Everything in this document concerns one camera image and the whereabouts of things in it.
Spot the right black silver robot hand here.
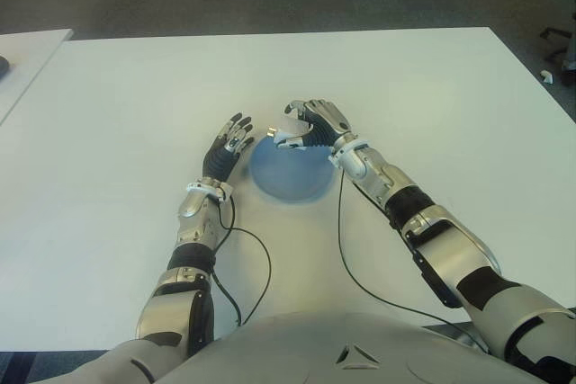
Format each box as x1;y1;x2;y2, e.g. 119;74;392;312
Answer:
274;98;355;154

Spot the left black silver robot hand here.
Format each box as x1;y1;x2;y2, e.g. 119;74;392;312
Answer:
202;111;256;182

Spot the white charger plug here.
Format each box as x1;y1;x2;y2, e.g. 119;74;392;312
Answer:
267;114;311;145

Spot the blue round plate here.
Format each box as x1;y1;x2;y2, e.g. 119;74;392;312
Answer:
247;136;337;203

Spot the grey robot torso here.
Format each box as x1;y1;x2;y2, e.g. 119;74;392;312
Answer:
148;309;541;384

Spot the white side table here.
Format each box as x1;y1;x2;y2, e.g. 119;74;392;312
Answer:
0;28;74;124

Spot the person in blue jeans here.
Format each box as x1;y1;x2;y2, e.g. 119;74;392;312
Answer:
560;35;576;85

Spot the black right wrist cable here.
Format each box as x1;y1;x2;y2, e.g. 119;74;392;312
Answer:
337;167;491;353

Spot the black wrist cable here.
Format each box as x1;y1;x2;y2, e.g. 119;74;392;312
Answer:
337;167;491;353
211;194;273;326

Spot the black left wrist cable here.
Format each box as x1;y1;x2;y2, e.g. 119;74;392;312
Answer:
211;194;273;326

